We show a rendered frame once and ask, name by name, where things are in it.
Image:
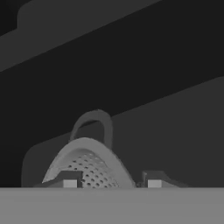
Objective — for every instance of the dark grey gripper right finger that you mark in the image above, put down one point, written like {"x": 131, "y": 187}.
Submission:
{"x": 154, "y": 177}

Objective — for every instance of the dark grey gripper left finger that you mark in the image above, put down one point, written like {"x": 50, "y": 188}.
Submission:
{"x": 70, "y": 178}

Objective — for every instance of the grey perforated colander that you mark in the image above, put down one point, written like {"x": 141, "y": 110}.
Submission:
{"x": 99, "y": 163}

